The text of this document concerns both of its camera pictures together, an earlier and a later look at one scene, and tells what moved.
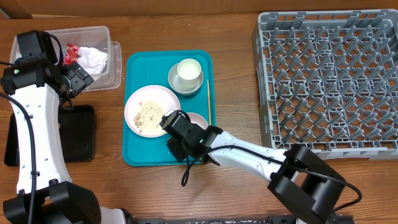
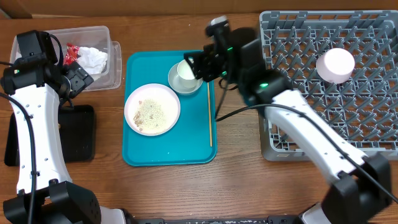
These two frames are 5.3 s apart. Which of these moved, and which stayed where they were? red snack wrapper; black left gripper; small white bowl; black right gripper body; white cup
Moved: small white bowl; black right gripper body
Stayed: black left gripper; red snack wrapper; white cup
